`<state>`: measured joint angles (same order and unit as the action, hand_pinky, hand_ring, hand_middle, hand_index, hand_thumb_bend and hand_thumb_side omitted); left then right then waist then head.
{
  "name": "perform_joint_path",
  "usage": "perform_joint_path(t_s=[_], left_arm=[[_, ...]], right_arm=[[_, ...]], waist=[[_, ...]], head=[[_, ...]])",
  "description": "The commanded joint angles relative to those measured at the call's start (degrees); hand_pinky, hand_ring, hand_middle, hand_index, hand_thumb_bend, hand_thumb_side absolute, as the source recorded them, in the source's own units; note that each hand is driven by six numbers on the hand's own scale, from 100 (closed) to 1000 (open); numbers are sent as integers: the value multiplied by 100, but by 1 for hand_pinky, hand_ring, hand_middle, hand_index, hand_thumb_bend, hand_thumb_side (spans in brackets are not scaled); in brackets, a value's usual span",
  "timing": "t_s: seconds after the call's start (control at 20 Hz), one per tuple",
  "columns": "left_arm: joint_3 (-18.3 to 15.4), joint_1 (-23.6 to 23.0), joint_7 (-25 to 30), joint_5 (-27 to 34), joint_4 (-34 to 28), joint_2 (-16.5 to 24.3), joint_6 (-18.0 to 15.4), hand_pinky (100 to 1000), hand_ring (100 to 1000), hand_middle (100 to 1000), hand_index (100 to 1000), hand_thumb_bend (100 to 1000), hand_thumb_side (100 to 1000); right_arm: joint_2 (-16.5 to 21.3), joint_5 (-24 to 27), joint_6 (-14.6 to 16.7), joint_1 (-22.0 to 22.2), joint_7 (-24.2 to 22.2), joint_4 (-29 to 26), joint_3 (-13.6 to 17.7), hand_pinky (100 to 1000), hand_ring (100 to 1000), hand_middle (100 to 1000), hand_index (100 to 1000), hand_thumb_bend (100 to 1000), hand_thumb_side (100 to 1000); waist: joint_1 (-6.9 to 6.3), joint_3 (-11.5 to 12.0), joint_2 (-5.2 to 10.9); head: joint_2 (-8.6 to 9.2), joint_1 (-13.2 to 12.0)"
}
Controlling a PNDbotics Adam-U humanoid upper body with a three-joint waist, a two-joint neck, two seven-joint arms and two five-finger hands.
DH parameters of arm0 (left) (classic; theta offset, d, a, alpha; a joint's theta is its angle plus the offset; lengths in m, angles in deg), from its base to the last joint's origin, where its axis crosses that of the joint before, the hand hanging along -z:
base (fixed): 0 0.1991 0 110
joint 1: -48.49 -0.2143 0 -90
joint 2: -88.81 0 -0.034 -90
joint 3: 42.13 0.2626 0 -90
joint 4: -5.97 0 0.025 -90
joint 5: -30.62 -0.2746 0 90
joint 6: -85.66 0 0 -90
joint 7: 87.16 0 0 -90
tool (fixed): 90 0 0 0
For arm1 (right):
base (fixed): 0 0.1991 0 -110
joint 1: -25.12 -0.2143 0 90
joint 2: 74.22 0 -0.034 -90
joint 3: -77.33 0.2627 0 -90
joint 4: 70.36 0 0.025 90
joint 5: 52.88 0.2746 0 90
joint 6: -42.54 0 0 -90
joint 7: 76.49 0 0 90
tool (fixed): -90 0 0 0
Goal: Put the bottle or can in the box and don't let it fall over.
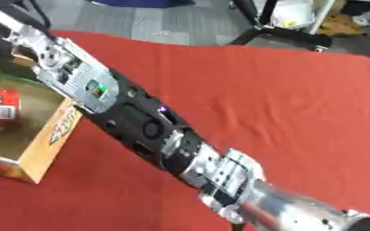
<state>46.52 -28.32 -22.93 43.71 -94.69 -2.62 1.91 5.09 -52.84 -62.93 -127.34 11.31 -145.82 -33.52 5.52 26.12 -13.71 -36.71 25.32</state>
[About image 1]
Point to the silver and black right robot arm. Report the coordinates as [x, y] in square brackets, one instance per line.
[151, 126]

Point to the tan cardboard box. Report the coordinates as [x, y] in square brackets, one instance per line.
[40, 150]

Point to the dark blue object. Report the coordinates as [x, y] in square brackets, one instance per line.
[141, 2]

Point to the black wheeled stand base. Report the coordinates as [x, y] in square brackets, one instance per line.
[291, 35]

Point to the white bag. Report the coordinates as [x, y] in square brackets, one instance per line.
[293, 12]

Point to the yellow brown bag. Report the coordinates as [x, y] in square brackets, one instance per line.
[341, 26]

